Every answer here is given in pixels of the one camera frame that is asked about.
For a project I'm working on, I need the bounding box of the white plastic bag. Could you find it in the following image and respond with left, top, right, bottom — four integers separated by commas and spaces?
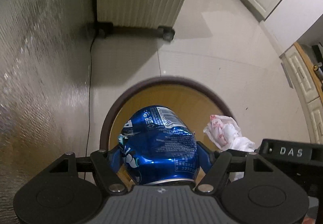
203, 114, 257, 181

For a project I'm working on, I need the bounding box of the crushed blue soda can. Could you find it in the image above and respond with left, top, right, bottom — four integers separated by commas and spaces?
118, 105, 200, 185

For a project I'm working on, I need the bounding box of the black power cable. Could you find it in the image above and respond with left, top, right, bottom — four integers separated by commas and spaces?
84, 34, 98, 180

